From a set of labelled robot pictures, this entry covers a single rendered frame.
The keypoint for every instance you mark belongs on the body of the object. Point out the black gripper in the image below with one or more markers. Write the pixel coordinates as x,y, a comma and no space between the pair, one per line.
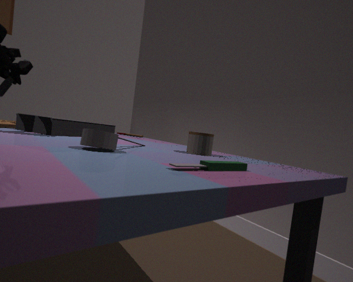
16,69

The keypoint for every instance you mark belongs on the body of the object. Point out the wooden board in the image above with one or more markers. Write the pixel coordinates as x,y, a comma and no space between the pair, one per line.
7,124

